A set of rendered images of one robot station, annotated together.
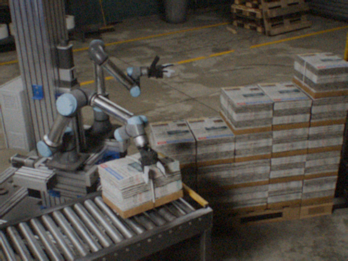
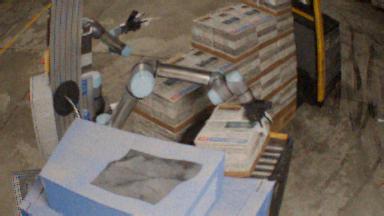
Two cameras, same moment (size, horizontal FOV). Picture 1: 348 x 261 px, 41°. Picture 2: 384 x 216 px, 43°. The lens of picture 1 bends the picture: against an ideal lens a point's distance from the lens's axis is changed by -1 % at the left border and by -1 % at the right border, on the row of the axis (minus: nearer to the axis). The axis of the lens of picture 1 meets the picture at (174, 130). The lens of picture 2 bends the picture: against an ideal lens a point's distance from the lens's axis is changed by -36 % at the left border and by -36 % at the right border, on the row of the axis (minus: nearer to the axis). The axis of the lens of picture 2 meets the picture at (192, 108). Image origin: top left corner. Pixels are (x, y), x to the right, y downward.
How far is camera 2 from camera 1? 2.34 m
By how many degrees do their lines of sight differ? 32
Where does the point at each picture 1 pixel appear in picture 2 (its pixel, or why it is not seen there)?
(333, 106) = (286, 20)
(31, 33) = (67, 31)
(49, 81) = (77, 71)
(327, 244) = (309, 140)
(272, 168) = (262, 87)
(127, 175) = (247, 136)
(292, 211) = (275, 125)
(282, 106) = (261, 27)
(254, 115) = (246, 39)
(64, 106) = (144, 86)
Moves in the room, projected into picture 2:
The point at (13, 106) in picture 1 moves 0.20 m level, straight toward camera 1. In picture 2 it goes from (46, 112) to (63, 122)
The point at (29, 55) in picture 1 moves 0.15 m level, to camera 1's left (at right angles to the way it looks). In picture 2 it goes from (61, 53) to (45, 63)
